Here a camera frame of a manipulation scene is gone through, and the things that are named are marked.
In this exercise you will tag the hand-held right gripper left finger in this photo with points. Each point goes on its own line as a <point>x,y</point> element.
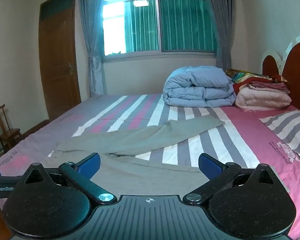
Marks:
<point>90,165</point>

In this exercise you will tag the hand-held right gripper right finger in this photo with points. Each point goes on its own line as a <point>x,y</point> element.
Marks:
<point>210,166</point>

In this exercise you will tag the grey pants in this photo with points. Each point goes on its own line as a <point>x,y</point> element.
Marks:
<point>145,140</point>

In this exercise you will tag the striped pink bed sheet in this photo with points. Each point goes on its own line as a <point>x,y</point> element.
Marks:
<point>240,140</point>

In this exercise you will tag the dark wooden chair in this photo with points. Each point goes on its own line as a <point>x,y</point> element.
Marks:
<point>7,132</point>

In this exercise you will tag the folded light blue duvet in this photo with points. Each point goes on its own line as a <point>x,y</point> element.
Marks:
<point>197,87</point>

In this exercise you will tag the folded pale pink blanket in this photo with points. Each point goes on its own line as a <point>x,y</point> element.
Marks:
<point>262,98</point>

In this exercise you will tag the striped pillow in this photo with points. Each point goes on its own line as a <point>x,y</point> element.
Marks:
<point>287,130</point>

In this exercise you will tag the folded red cloth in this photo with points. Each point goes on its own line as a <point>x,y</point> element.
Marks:
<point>265,85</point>

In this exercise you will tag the brown wooden door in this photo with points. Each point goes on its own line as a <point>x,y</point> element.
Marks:
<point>58,55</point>

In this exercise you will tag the brown wooden headboard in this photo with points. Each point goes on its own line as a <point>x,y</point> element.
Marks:
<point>298,67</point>

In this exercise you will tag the grey curtain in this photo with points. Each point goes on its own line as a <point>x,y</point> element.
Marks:
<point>222,25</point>
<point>91,30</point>

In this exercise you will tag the window with green glass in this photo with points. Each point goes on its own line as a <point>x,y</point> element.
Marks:
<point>185,22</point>

